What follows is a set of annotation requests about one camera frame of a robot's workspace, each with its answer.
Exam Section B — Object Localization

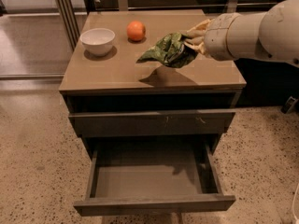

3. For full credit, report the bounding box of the white ceramic bowl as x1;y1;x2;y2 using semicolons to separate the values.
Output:
79;28;115;56

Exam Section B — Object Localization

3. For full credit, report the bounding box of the open middle drawer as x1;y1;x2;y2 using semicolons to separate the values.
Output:
74;140;235;217

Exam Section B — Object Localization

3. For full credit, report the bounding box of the orange fruit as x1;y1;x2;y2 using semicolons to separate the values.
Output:
126;21;146;42

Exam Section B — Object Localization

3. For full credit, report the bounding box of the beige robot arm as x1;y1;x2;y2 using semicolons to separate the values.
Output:
184;0;299;67

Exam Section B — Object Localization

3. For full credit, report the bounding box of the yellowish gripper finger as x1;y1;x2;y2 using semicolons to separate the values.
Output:
184;19;211;38
184;36;207;55

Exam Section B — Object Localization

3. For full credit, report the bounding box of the white cable on floor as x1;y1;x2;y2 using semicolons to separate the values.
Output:
291;184;299;224

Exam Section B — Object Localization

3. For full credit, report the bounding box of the small black device on floor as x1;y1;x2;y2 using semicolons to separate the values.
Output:
281;96;298;114

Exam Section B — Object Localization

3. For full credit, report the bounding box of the closed top drawer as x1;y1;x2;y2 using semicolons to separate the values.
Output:
69;109;235;137

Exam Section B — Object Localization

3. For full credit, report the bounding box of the green jalapeno chip bag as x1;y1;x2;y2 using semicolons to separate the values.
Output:
137;33;198;68

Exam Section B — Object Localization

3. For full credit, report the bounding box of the grey drawer cabinet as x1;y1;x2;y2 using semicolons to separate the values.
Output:
58;9;248;224

